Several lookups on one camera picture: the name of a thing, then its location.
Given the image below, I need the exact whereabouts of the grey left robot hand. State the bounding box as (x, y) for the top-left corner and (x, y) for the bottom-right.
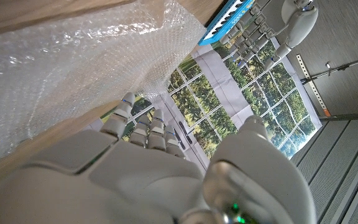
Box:
(219, 0), (319, 72)

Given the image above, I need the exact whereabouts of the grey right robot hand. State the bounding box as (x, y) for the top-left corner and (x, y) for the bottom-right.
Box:
(0, 92), (318, 224)

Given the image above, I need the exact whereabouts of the blue toy piano keyboard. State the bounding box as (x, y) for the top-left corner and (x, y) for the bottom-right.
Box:
(197, 0), (256, 47)

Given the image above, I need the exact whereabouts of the clear bubble wrap sheet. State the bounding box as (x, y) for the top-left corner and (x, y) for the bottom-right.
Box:
(0, 0), (207, 194)

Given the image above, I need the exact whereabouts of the thin metal rod with brackets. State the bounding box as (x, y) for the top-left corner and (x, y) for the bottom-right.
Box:
(300, 46), (358, 85)

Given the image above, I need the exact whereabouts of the printed window forest backdrop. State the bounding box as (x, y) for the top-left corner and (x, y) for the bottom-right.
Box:
(87, 37), (323, 172)

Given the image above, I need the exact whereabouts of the dark metal beam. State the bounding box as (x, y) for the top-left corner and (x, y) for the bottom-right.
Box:
(318, 111), (358, 122)

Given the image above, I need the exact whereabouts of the white ceiling vent slot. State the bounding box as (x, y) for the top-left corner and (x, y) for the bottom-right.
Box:
(329, 170), (358, 224)

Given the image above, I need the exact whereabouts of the perforated metal rail orange tip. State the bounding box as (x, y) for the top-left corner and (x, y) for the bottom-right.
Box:
(296, 54), (331, 118)

